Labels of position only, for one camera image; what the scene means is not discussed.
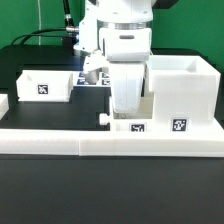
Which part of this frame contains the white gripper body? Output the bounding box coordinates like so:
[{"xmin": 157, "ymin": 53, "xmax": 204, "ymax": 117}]
[{"xmin": 109, "ymin": 62, "xmax": 145, "ymax": 113}]

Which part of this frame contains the white drawer box front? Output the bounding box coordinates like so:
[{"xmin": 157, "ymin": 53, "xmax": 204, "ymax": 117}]
[{"xmin": 99, "ymin": 97, "xmax": 153, "ymax": 132}]

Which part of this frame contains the white drawer box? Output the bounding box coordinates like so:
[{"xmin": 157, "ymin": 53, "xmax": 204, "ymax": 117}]
[
  {"xmin": 16, "ymin": 70, "xmax": 73, "ymax": 102},
  {"xmin": 99, "ymin": 97, "xmax": 153, "ymax": 132}
]

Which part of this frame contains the white drawer cabinet shell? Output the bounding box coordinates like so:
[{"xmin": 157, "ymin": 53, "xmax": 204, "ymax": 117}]
[{"xmin": 145, "ymin": 55, "xmax": 221, "ymax": 132}]

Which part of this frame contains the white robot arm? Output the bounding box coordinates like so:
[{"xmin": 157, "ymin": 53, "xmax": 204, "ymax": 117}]
[{"xmin": 74, "ymin": 0, "xmax": 157, "ymax": 114}]

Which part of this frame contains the white drawer box rear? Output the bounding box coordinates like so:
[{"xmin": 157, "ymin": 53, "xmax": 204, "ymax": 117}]
[{"xmin": 16, "ymin": 70, "xmax": 73, "ymax": 102}]

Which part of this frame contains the white fiducial marker sheet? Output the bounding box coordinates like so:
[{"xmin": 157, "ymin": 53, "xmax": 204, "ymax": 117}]
[{"xmin": 73, "ymin": 71, "xmax": 110, "ymax": 87}]

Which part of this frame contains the black cable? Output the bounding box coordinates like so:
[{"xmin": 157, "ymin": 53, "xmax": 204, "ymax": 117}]
[{"xmin": 9, "ymin": 0, "xmax": 80, "ymax": 47}]

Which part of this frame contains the white L-shaped border wall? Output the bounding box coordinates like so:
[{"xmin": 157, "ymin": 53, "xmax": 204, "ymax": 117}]
[{"xmin": 0, "ymin": 93, "xmax": 224, "ymax": 158}]

